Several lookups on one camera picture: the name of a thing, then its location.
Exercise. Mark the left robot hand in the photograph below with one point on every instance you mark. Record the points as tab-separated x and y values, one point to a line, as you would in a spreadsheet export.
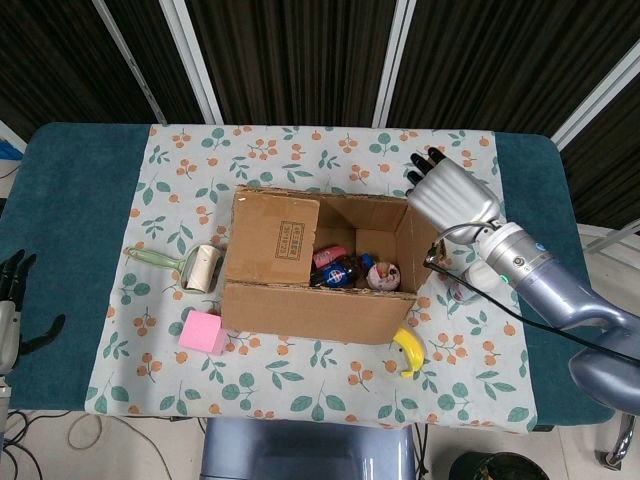
10	325

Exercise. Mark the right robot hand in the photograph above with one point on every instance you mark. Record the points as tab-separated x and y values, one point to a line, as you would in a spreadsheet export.
450	200

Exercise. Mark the brown cardboard box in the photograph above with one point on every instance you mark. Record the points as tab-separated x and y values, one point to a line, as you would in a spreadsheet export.
310	312

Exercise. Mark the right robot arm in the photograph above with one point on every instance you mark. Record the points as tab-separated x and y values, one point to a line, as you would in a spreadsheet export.
550	285

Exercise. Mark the white can green label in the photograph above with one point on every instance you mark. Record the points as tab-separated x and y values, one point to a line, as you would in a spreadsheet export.
482	277

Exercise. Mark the printed paper cup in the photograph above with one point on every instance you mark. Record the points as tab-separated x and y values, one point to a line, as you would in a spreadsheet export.
384	276

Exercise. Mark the pink small bottle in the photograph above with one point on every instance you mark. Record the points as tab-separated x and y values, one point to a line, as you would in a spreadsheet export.
330	254

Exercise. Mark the dark cola bottle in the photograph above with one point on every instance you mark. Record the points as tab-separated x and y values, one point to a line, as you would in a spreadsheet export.
340	275

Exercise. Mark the teal table cover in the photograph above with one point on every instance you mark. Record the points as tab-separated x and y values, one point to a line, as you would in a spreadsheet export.
65	200

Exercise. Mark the yellow toy banana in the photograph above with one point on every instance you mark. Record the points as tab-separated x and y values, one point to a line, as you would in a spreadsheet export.
412	350

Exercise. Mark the pink cube block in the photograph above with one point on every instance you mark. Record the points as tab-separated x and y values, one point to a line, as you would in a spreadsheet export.
200	332

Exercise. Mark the floral orange print tablecloth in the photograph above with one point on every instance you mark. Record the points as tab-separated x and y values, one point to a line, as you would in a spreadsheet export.
300	380

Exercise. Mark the black round bin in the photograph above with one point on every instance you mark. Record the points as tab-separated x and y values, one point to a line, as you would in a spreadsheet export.
500	470

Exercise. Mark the blue grey robot torso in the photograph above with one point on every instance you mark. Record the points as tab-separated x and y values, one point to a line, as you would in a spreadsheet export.
300	450

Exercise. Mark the chrome stand leg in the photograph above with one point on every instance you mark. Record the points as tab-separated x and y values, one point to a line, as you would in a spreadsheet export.
620	440

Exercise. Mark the white frame post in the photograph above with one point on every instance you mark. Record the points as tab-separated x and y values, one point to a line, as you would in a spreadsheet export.
595	100
393	60
193	60
131	60

